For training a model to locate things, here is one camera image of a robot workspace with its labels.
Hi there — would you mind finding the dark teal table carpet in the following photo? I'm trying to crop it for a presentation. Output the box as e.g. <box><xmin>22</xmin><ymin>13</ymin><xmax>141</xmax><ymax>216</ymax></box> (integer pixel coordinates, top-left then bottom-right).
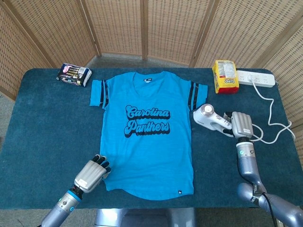
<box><xmin>0</xmin><ymin>68</ymin><xmax>303</xmax><ymax>210</ymax></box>

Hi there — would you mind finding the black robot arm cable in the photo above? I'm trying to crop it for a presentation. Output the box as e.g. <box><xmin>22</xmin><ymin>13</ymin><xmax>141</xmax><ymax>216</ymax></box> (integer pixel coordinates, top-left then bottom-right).
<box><xmin>262</xmin><ymin>192</ymin><xmax>279</xmax><ymax>227</ymax></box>

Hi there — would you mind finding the white power strip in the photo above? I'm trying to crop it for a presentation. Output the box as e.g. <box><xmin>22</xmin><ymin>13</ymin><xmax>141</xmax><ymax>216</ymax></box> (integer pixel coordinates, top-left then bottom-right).
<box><xmin>236</xmin><ymin>70</ymin><xmax>276</xmax><ymax>88</ymax></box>

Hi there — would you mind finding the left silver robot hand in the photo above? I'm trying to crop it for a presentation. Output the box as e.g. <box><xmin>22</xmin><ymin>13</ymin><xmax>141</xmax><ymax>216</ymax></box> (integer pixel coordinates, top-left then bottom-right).
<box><xmin>74</xmin><ymin>154</ymin><xmax>112</xmax><ymax>193</ymax></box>

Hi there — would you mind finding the yellow red snack package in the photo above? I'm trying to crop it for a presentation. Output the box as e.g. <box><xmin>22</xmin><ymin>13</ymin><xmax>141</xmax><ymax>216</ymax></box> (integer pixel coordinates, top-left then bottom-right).
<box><xmin>212</xmin><ymin>60</ymin><xmax>240</xmax><ymax>95</ymax></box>

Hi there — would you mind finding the blue Carolina Panthers t-shirt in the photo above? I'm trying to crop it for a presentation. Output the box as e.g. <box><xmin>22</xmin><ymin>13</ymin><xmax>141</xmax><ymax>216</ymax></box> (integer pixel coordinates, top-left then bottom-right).
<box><xmin>89</xmin><ymin>70</ymin><xmax>209</xmax><ymax>201</ymax></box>

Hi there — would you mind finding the white power cord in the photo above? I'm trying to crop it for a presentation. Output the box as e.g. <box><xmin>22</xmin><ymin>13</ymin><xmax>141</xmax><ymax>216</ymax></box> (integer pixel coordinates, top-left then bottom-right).
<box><xmin>248</xmin><ymin>80</ymin><xmax>296</xmax><ymax>144</ymax></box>

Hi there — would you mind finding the dark snack package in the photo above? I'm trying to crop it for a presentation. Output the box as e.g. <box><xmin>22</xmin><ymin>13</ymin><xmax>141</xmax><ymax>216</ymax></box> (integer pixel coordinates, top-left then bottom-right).
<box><xmin>56</xmin><ymin>62</ymin><xmax>93</xmax><ymax>88</ymax></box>

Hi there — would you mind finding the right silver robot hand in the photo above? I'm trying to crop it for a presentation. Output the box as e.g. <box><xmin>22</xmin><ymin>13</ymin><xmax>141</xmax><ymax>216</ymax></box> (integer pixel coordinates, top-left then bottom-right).
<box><xmin>222</xmin><ymin>111</ymin><xmax>254</xmax><ymax>140</ymax></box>

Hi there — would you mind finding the grey robot torso base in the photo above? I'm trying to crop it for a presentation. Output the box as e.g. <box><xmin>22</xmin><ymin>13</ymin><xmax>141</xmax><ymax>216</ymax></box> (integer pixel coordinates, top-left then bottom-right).
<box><xmin>94</xmin><ymin>208</ymin><xmax>197</xmax><ymax>227</ymax></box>

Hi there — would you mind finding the wicker folding screen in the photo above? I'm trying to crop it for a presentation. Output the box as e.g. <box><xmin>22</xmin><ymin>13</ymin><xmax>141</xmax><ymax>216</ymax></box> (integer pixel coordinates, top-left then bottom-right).
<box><xmin>0</xmin><ymin>0</ymin><xmax>303</xmax><ymax>130</ymax></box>

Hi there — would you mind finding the white handheld steamer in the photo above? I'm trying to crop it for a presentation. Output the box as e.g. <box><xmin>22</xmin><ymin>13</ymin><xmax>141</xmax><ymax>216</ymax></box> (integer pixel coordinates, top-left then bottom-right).
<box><xmin>193</xmin><ymin>103</ymin><xmax>235</xmax><ymax>138</ymax></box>

